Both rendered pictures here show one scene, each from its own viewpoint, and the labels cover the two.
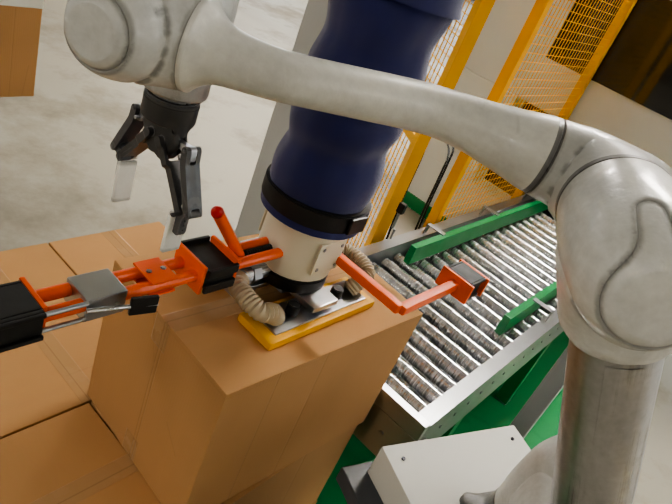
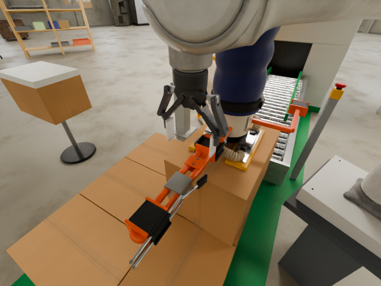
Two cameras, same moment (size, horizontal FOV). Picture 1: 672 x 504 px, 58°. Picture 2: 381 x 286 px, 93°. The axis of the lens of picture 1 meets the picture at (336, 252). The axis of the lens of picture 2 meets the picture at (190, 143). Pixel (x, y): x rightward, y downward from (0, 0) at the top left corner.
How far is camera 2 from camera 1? 0.50 m
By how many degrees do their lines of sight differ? 9
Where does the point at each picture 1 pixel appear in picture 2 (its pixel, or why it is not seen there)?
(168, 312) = not seen: hidden behind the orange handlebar
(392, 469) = (312, 195)
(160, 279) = (200, 165)
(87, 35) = not seen: outside the picture
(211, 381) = (235, 196)
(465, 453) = (330, 175)
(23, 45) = (80, 91)
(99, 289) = (181, 184)
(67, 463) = (178, 239)
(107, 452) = (189, 228)
